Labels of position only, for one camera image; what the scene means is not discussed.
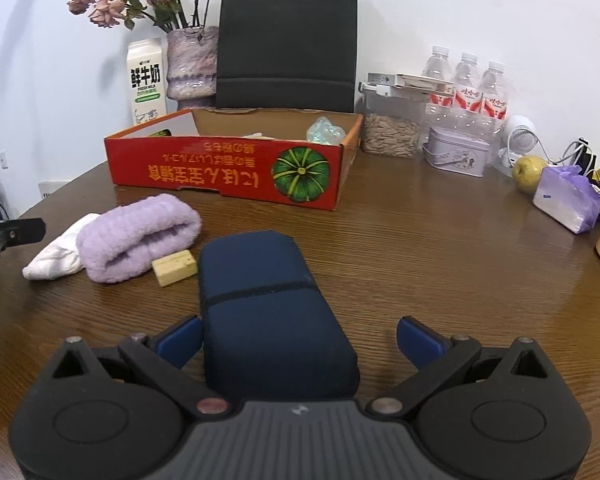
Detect white cloth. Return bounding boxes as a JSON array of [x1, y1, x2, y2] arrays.
[[22, 214, 99, 281]]

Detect yellow sponge block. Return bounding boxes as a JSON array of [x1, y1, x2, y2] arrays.
[[151, 249, 198, 287]]

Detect navy blue zip case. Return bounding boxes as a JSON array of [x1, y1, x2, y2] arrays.
[[198, 231, 360, 403]]

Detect purple fluffy towel roll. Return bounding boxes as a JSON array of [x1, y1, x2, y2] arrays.
[[76, 194, 202, 284]]

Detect iridescent plastic wrap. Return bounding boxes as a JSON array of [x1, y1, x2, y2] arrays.
[[306, 116, 347, 145]]

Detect yellow white plush toy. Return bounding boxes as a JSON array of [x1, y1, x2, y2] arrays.
[[242, 132, 276, 140]]

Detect small lavender tin box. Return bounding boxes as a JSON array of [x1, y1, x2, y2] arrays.
[[422, 127, 490, 178]]

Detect yellow green apple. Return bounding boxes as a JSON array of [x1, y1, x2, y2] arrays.
[[512, 155, 548, 195]]

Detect red orange cardboard box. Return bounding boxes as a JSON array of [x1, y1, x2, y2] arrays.
[[105, 108, 363, 210]]

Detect purple tissue pack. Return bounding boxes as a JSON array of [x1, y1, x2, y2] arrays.
[[532, 165, 600, 234]]

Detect clear seed storage container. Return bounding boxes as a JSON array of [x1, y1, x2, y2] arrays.
[[358, 82, 428, 158]]

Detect small white round device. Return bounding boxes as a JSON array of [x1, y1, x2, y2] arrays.
[[494, 115, 538, 177]]

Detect white green milk carton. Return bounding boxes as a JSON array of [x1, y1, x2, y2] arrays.
[[126, 38, 166, 125]]

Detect left water bottle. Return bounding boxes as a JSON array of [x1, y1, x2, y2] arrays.
[[418, 46, 454, 145]]

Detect water bottle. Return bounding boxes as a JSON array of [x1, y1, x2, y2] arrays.
[[418, 46, 454, 145], [452, 52, 482, 129], [480, 61, 508, 143]]

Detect middle water bottle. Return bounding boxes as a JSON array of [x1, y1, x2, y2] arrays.
[[452, 52, 482, 129]]

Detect black charger plug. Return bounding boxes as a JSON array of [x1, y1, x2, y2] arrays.
[[574, 138, 596, 178]]

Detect right water bottle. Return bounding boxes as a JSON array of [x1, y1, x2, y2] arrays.
[[480, 61, 508, 143]]

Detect purple textured glass vase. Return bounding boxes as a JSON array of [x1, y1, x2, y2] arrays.
[[166, 26, 219, 110]]

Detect flat white box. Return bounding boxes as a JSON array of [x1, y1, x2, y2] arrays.
[[367, 73, 454, 94]]

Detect black paper shopping bag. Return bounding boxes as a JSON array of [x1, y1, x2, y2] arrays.
[[215, 0, 358, 113]]

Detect white charging cable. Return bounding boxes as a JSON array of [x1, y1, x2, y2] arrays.
[[517, 127, 594, 172]]

